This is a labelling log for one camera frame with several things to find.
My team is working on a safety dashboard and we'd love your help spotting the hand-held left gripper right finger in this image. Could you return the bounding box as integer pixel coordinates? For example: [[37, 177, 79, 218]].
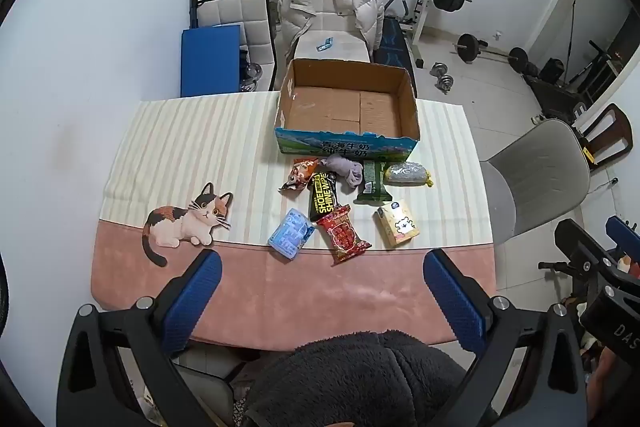
[[422, 248, 588, 427]]

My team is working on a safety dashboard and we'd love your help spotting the dark fleece clothing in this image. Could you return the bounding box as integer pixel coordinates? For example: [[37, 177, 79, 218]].
[[241, 331, 481, 427]]

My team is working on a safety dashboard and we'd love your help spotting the floor barbell with black plates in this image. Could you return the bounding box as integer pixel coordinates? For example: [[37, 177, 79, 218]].
[[452, 33, 530, 72]]

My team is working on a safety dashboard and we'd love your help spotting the thin black rod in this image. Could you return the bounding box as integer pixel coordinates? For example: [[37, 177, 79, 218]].
[[565, 0, 577, 85]]

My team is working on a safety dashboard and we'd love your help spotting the wooden chair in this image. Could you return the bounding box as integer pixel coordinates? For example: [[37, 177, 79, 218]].
[[572, 103, 633, 170]]

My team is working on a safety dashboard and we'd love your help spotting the black weight bench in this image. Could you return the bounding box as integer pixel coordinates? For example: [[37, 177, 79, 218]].
[[375, 17, 418, 80]]

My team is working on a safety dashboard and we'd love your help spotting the black wipes packet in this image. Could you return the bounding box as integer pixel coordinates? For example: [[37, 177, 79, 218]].
[[306, 172, 341, 223]]

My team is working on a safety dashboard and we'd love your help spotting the black scooter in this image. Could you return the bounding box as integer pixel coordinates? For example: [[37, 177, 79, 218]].
[[567, 39, 613, 92]]

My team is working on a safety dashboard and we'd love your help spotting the grey shell chair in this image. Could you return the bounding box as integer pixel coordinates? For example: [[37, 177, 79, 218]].
[[479, 118, 592, 238]]

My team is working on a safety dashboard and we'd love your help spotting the person's right forearm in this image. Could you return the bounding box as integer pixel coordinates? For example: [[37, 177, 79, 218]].
[[586, 347, 623, 427]]

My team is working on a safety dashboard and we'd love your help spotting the white padded chair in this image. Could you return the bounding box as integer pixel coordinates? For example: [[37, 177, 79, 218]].
[[189, 0, 278, 92]]

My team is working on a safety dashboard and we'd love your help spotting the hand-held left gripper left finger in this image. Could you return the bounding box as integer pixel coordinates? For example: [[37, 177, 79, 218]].
[[56, 249, 223, 427]]

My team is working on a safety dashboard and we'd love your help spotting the silver yellow foil packet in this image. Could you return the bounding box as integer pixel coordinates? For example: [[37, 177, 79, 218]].
[[382, 161, 435, 188]]

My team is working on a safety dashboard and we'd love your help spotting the beige upholstered chair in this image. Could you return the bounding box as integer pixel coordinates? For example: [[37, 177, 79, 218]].
[[292, 14, 373, 65]]

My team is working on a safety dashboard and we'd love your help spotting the orange snack packet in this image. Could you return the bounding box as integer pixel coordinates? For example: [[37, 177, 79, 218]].
[[278, 157, 321, 192]]

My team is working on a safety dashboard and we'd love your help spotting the green packet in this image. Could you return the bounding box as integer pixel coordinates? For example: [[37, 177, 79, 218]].
[[355, 159, 390, 206]]

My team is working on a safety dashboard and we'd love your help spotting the blue packet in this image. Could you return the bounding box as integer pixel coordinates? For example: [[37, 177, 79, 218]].
[[267, 208, 317, 261]]

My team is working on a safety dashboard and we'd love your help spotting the cat-shaped mat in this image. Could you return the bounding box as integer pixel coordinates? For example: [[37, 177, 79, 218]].
[[141, 181, 235, 267]]

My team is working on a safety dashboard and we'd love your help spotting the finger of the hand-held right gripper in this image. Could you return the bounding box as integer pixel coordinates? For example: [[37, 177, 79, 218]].
[[605, 215, 640, 258], [552, 218, 626, 288]]

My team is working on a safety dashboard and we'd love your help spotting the black speaker box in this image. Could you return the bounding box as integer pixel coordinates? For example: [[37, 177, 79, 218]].
[[540, 57, 566, 82]]

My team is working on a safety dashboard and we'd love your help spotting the red snack packet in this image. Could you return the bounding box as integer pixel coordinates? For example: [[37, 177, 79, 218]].
[[315, 203, 373, 265]]

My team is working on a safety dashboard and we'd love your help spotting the white puffer jacket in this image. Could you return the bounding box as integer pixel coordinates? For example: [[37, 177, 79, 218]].
[[276, 0, 386, 62]]

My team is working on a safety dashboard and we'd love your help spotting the cardboard box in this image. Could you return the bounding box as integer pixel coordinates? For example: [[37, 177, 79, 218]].
[[273, 58, 420, 158]]

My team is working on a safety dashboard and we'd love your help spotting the black low platform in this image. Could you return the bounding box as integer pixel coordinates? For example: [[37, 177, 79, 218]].
[[522, 72, 586, 122]]

